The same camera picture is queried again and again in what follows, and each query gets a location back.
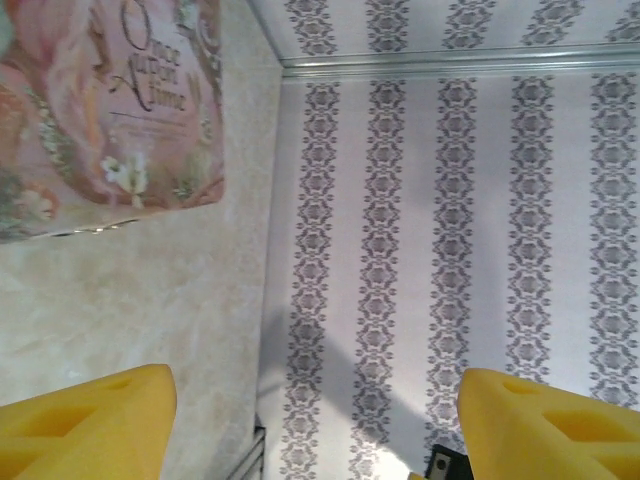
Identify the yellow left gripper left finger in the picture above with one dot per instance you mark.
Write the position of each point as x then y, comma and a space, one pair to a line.
90, 440

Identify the pink printed diary book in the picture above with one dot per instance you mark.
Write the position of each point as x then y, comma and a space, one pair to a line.
100, 110

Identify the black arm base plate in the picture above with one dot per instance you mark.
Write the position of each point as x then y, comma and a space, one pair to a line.
442, 462

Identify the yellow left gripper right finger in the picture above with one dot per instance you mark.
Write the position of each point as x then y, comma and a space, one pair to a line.
540, 445

